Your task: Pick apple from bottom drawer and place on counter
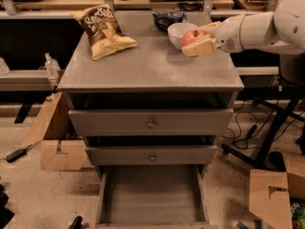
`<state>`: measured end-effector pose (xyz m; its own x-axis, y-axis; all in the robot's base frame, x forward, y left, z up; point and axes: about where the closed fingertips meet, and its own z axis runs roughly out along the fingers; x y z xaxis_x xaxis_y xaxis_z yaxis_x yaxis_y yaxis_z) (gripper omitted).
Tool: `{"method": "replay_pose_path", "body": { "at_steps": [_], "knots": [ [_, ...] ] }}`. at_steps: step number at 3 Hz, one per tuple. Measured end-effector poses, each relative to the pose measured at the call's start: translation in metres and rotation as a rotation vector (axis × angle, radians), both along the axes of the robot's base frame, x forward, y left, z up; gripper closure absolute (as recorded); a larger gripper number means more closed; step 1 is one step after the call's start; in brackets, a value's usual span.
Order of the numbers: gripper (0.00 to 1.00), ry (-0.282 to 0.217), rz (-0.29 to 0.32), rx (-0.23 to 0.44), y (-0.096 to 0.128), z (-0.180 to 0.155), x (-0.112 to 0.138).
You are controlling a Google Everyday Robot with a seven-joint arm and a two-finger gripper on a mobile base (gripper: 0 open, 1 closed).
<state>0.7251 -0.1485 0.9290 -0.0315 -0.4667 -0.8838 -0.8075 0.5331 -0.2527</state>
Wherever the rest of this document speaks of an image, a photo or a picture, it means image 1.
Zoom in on cardboard box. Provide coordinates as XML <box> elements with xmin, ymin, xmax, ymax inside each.
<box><xmin>22</xmin><ymin>93</ymin><xmax>87</xmax><ymax>171</ymax></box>
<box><xmin>249</xmin><ymin>152</ymin><xmax>305</xmax><ymax>229</ymax></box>

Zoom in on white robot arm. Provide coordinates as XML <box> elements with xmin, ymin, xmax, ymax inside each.
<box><xmin>182</xmin><ymin>0</ymin><xmax>305</xmax><ymax>57</ymax></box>

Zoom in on clear plastic bottle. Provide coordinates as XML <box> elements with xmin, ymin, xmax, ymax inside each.
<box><xmin>45</xmin><ymin>52</ymin><xmax>60</xmax><ymax>77</ymax></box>

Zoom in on red apple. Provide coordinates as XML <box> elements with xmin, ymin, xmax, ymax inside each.
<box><xmin>181</xmin><ymin>30</ymin><xmax>206</xmax><ymax>47</ymax></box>

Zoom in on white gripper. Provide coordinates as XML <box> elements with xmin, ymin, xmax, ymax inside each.
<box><xmin>182</xmin><ymin>15</ymin><xmax>245</xmax><ymax>57</ymax></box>

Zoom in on green package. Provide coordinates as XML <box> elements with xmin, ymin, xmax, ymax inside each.
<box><xmin>290</xmin><ymin>202</ymin><xmax>305</xmax><ymax>229</ymax></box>

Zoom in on white bowl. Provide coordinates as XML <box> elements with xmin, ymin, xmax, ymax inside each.
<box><xmin>168</xmin><ymin>23</ymin><xmax>197</xmax><ymax>50</ymax></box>

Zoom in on cardboard box right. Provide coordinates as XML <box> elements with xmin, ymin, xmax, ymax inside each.
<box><xmin>249</xmin><ymin>152</ymin><xmax>305</xmax><ymax>229</ymax></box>

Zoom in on cardboard box left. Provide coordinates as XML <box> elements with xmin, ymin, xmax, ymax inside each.
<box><xmin>22</xmin><ymin>93</ymin><xmax>87</xmax><ymax>171</ymax></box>

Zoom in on middle grey drawer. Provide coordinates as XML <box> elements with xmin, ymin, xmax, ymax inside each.
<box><xmin>86</xmin><ymin>145</ymin><xmax>216</xmax><ymax>166</ymax></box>

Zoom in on blue snack bag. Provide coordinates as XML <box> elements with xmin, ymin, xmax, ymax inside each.
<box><xmin>152</xmin><ymin>10</ymin><xmax>186</xmax><ymax>31</ymax></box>

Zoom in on sea salt chips bag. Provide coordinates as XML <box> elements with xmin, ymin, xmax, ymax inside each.
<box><xmin>71</xmin><ymin>4</ymin><xmax>137</xmax><ymax>60</ymax></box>

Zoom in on black power adapter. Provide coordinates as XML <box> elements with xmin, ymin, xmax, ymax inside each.
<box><xmin>6</xmin><ymin>149</ymin><xmax>27</xmax><ymax>163</ymax></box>

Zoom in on top grey drawer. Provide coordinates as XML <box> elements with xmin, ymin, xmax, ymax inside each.
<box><xmin>69</xmin><ymin>109</ymin><xmax>233</xmax><ymax>136</ymax></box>

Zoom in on open bottom grey drawer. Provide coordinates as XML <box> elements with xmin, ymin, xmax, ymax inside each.
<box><xmin>95</xmin><ymin>165</ymin><xmax>209</xmax><ymax>229</ymax></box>

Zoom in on black floor cables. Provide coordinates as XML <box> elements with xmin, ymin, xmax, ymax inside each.
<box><xmin>221</xmin><ymin>100</ymin><xmax>305</xmax><ymax>151</ymax></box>

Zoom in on grey drawer cabinet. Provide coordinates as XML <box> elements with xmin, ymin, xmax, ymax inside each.
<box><xmin>57</xmin><ymin>10</ymin><xmax>245</xmax><ymax>229</ymax></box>

